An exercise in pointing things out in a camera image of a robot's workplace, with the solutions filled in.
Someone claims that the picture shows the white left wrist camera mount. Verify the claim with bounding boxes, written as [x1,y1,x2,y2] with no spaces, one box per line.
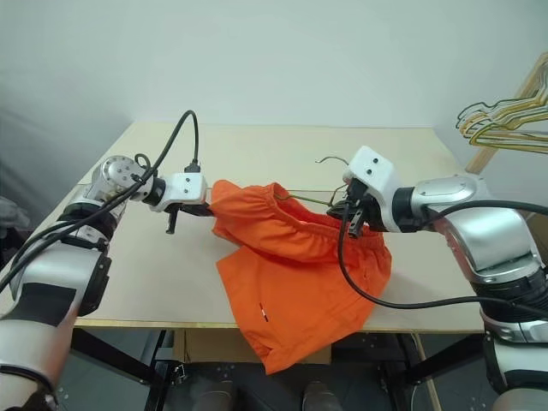
[148,171,209,214]

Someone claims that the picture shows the flat cardboard sheet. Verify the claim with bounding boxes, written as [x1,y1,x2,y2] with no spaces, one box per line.
[183,328,333,366]

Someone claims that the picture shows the olive wire clothes hanger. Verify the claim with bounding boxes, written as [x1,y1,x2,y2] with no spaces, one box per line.
[273,155,357,215]

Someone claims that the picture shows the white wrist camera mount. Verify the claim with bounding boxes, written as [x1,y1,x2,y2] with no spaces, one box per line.
[342,145,402,233]
[148,171,209,214]

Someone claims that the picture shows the black metal table frame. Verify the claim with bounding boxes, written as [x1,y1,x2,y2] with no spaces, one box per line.
[69,326,490,411]

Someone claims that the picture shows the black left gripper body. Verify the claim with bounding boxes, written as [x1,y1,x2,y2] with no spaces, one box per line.
[164,203,193,235]

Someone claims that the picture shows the dark rounded shape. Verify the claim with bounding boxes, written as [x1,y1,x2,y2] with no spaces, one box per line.
[301,379,334,411]
[200,379,235,411]

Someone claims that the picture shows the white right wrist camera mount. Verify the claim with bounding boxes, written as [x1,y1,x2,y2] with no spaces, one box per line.
[342,145,402,233]

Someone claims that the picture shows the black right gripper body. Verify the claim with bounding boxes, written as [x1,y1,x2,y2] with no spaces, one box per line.
[342,182,381,239]

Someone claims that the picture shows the wooden hanger rack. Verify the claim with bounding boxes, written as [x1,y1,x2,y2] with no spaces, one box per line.
[464,57,548,175]

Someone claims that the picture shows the orange shorts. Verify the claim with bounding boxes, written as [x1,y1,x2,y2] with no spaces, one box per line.
[210,179,394,378]

